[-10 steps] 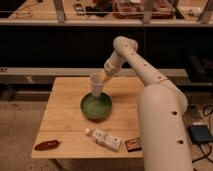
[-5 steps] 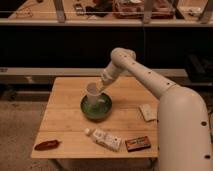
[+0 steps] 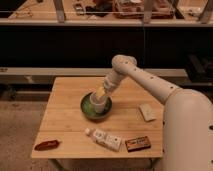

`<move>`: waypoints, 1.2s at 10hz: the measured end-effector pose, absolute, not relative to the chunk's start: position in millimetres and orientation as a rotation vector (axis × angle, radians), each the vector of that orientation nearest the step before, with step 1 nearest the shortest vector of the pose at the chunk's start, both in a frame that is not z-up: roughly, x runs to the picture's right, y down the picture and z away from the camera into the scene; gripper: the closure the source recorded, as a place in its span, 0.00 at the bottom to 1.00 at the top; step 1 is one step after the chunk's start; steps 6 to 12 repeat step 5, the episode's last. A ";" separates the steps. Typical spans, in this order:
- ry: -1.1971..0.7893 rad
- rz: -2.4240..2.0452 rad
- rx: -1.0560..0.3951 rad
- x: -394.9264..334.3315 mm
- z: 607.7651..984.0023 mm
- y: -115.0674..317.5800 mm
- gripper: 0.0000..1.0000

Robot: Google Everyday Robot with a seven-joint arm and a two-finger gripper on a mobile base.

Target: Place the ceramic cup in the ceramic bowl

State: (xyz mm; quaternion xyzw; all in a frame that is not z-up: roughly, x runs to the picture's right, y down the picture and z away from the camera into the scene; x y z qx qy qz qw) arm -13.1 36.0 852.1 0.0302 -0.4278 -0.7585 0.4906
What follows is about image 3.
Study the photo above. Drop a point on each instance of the eyeglasses on shelf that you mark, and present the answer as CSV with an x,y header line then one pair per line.
x,y
20,14

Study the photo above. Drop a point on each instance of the wooden table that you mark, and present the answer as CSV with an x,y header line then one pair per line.
x,y
64,121

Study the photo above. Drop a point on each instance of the tray with items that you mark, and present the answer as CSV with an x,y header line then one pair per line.
x,y
162,9

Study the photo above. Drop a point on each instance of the brown rectangular box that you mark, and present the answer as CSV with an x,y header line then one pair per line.
x,y
138,144

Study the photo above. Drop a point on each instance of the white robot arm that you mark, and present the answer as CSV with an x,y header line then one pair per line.
x,y
187,116

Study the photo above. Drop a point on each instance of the dark cloth on shelf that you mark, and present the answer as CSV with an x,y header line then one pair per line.
x,y
99,10

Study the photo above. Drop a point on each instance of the phone on shelf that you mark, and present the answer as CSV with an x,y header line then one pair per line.
x,y
79,9

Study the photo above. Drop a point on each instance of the white sponge block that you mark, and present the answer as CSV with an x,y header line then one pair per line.
x,y
147,112

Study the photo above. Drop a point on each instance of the green ceramic bowl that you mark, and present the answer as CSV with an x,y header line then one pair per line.
x,y
93,109

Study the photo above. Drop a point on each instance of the white tube with cap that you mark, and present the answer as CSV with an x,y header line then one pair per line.
x,y
104,139

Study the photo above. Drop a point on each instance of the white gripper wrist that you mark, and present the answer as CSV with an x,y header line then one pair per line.
x,y
111,82

